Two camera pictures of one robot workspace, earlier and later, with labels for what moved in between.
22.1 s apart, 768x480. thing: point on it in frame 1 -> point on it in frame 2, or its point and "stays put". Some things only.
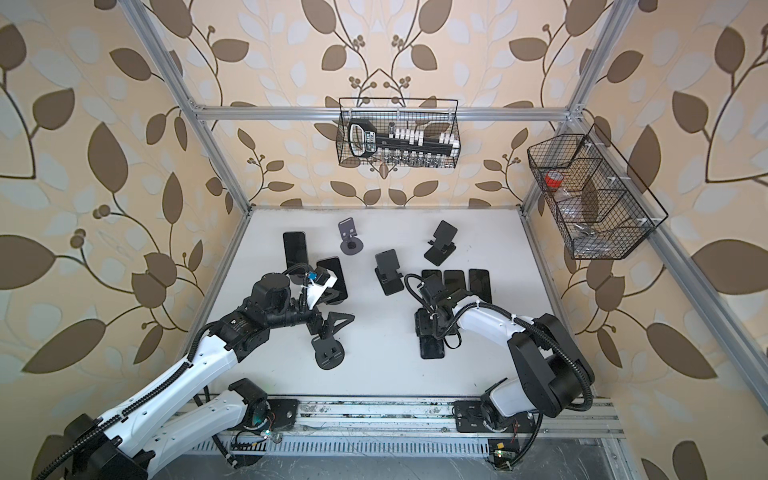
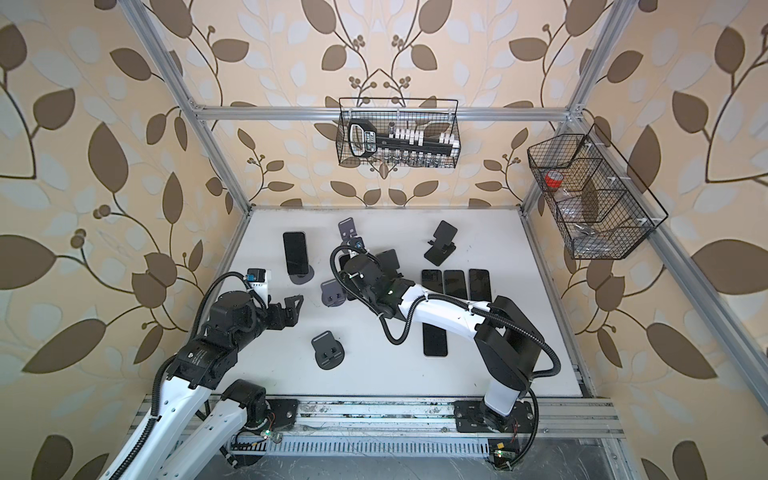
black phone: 480,283 stays put
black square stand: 387,272 stays put
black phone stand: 454,280 stays put
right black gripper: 422,326 -> 350,286
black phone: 338,291 -> 343,260
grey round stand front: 329,353 stays put
